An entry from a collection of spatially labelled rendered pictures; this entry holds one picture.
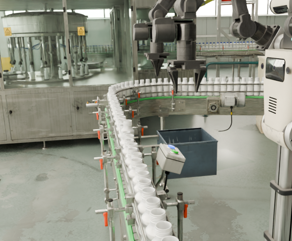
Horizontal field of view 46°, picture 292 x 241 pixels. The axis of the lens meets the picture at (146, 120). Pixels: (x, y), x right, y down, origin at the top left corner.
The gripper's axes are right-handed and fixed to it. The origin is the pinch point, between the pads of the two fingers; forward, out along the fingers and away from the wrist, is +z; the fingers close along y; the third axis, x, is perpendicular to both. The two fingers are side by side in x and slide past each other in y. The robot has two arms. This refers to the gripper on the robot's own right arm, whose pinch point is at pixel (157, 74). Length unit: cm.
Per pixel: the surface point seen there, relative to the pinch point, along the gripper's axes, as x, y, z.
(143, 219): 70, 18, 28
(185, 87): -166, -61, 32
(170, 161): 24.4, -0.3, 31.0
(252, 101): -144, -118, 44
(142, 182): 55, 15, 25
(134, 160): 37.8, 15.4, 24.4
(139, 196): 58, 17, 28
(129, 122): 0.3, 12.7, 20.6
